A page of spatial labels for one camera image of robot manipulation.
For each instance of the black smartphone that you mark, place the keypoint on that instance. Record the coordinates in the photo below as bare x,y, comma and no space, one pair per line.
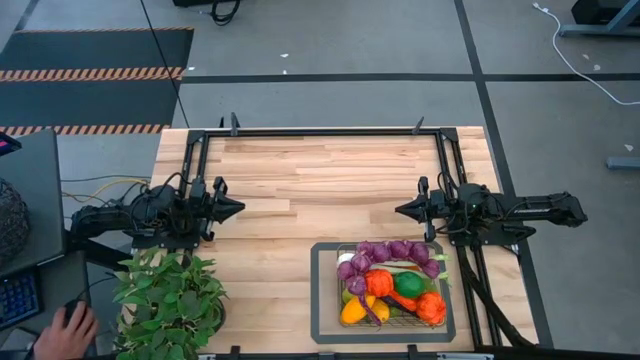
15,340

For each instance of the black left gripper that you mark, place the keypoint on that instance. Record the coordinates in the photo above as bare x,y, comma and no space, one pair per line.
207,210

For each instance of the yellow lemon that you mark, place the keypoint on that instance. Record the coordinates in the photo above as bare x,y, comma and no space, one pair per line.
381,311

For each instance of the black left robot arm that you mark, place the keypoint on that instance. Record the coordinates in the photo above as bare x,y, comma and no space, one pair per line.
100,222

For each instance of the yellow-green apple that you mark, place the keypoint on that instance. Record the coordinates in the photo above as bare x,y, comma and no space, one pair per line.
346,296

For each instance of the dark woven basket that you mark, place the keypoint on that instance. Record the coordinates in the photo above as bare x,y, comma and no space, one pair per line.
12,222

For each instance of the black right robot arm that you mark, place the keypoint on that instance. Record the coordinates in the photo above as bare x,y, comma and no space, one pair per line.
540,210

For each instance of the grey metal foot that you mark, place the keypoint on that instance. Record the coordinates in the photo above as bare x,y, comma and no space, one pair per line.
625,163

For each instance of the person's hand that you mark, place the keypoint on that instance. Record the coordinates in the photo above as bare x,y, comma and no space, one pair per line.
65,337

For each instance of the black hazard-striped floor mat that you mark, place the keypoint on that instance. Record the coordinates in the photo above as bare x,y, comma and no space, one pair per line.
95,50

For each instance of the grey metal desk base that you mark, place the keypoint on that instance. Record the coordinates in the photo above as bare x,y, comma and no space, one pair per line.
585,31

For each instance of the black device with pink screen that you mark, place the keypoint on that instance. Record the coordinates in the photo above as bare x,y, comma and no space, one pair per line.
7,144

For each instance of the large green potted plant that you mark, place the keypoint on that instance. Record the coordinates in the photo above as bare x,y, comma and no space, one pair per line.
170,305

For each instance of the black aluminium table frame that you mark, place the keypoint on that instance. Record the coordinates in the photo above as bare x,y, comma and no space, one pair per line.
325,132

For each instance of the dark grey desk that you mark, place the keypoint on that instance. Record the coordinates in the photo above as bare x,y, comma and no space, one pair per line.
35,170

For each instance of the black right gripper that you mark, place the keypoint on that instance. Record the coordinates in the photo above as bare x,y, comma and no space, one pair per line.
437,210

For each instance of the orange mini pumpkin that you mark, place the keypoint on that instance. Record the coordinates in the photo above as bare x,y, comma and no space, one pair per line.
431,307
378,282

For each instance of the black keyboard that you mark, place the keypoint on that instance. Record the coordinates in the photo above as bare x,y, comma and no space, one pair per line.
17,297

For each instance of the silver metal bar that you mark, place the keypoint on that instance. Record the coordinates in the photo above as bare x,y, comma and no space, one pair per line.
465,356

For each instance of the green lime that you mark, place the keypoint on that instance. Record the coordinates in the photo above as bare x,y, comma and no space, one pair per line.
409,284

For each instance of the celery stalk bunch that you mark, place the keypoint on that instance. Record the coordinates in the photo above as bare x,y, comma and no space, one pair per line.
345,258

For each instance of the black computer mouse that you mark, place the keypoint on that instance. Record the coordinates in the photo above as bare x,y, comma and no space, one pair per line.
75,306

